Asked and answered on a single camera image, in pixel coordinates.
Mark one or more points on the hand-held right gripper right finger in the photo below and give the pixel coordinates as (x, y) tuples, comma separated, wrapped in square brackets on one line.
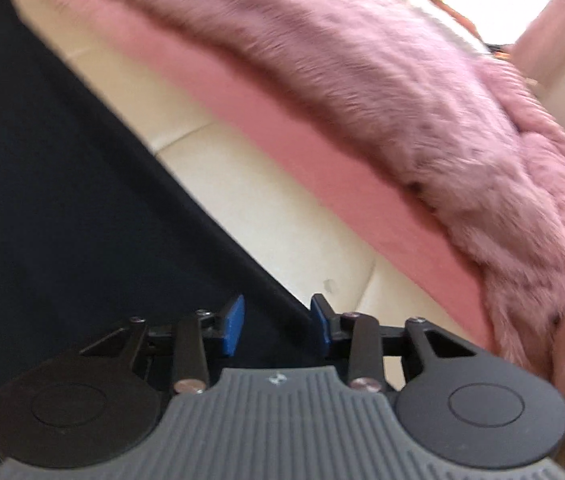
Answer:
[(320, 327)]

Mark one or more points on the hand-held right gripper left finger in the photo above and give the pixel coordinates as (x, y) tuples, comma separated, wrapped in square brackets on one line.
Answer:
[(232, 327)]

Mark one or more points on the black pants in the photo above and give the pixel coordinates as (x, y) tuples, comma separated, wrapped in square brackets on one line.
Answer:
[(62, 210)]

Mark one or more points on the cream quilted mattress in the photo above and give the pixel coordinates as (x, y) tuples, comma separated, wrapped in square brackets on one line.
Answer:
[(262, 210)]

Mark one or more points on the pink bed sheet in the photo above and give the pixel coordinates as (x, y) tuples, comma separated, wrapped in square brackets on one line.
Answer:
[(262, 135)]

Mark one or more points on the pink fluffy blanket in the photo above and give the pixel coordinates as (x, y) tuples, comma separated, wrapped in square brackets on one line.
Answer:
[(362, 85)]

